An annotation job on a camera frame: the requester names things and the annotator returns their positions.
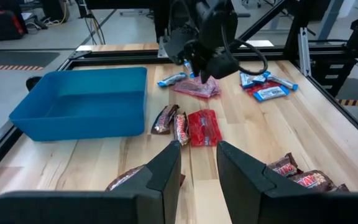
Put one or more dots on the brown Snickers candy bar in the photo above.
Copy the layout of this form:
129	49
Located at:
182	180
164	119
126	177
181	129

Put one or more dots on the red Twizzlers candy pack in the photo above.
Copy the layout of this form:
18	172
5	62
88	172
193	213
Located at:
204	127
267	84

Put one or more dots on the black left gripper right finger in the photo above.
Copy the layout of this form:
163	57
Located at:
247	186

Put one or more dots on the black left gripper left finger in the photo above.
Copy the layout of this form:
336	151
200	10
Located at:
154	193

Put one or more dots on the black equipment box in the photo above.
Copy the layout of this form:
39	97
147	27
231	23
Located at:
54	9

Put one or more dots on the blue plastic bin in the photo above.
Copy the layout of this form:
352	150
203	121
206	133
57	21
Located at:
73	124

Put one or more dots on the black frame knob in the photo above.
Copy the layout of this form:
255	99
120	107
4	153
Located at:
33	83

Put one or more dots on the pink translucent candy pack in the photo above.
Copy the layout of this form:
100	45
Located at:
197	88

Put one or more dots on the black labelled drawer cabinet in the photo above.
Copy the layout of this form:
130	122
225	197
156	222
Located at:
331	76

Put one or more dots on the silver aluminium frame brace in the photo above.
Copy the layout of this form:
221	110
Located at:
304	53

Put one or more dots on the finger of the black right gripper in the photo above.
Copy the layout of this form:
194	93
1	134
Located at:
224	65
176	48

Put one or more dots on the black aluminium rig frame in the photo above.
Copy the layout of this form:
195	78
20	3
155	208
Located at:
117	58

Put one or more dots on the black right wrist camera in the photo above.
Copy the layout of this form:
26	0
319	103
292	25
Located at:
217	28

